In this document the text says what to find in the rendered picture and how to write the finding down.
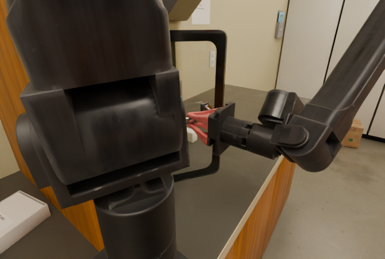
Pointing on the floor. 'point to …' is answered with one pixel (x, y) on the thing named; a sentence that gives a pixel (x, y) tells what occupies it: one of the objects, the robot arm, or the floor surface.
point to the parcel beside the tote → (353, 134)
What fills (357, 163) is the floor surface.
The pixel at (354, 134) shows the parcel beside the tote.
